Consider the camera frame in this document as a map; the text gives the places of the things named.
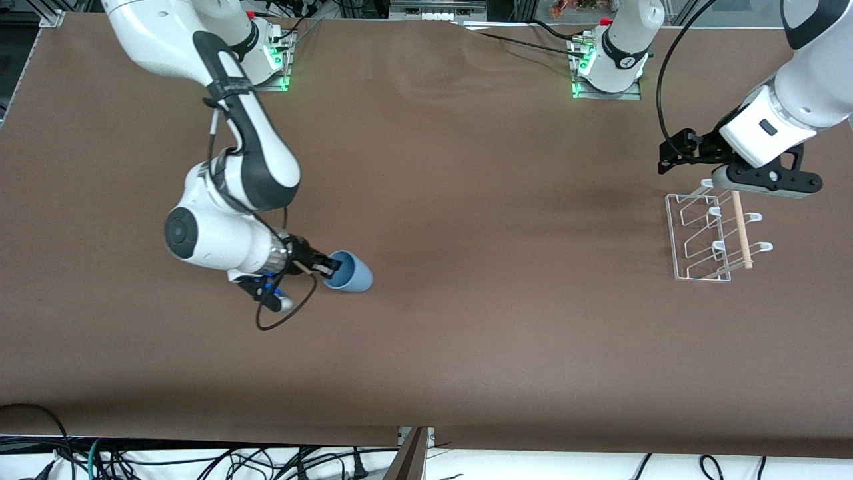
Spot black cable on table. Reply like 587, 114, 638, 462
460, 25, 587, 54
530, 19, 587, 44

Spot brown table cover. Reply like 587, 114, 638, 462
0, 12, 853, 461

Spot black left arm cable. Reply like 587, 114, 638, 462
656, 0, 722, 153

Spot tangled black cables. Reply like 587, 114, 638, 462
100, 443, 401, 480

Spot white wire cup rack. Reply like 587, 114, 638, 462
665, 179, 775, 283

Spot metal table frame bracket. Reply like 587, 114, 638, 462
382, 425, 436, 480

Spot thick black cable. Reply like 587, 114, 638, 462
0, 403, 75, 480

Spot green cable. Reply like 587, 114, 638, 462
87, 438, 109, 480

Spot orange objects behind table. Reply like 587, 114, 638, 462
550, 0, 602, 19

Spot blue plastic cup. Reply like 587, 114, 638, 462
323, 250, 375, 293

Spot white power strip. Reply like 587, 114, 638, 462
390, 0, 488, 22

